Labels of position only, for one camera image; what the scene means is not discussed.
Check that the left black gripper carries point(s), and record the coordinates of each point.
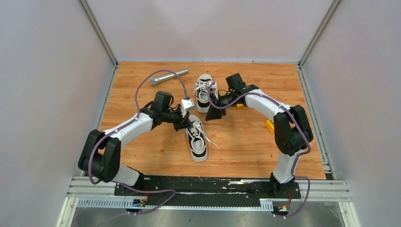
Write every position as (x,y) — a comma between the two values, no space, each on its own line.
(183,123)

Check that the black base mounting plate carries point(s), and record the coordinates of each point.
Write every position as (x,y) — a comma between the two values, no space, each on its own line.
(215,192)

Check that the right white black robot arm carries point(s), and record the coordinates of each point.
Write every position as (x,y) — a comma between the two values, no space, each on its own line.
(292,130)

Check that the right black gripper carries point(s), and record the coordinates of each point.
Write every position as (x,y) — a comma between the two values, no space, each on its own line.
(214,113)

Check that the grey metal cylinder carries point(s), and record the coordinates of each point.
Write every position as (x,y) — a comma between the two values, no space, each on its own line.
(159,79)

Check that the yellow green building block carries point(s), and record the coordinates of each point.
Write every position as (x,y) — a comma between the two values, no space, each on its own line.
(270,125)

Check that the black white sneaker with laces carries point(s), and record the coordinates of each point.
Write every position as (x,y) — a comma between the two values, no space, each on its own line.
(200,89)

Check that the aluminium frame rail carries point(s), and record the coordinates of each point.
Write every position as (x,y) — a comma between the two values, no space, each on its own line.
(323,203)

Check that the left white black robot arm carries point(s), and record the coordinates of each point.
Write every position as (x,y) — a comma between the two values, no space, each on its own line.
(101,154)

